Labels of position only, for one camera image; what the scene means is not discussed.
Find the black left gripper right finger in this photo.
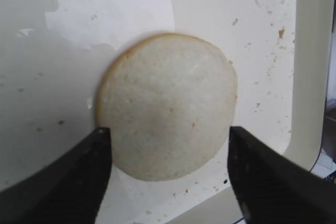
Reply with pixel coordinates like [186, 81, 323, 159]
[227, 126, 335, 223]

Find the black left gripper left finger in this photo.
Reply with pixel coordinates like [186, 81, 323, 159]
[1, 127, 112, 223]

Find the bun bottom slice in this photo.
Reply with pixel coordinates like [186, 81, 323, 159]
[95, 33, 238, 182]

